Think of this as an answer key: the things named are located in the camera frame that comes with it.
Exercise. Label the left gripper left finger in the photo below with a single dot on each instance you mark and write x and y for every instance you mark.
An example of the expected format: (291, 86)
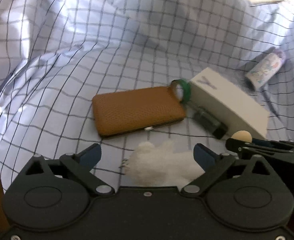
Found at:
(79, 168)

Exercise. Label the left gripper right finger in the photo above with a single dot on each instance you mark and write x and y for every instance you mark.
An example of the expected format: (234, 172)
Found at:
(214, 165)

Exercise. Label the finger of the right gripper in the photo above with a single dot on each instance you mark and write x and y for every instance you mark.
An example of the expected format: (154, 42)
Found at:
(255, 145)

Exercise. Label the white plush bunny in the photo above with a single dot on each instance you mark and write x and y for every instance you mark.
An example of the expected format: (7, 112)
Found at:
(160, 166)

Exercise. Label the green wooden mushroom peg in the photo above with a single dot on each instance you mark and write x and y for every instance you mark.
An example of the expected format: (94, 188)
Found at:
(242, 136)

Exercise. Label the dark small bottle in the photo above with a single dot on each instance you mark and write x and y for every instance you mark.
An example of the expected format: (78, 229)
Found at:
(208, 121)

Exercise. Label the white rectangular box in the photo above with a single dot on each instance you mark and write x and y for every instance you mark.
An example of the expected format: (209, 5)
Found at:
(229, 104)

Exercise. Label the brown leather wallet case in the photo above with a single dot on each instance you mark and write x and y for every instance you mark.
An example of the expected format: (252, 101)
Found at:
(134, 110)

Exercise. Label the purple bunny bottle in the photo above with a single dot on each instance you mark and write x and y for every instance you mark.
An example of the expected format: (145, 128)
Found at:
(266, 69)

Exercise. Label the white checkered cloth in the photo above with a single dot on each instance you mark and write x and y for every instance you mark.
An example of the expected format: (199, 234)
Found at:
(56, 55)

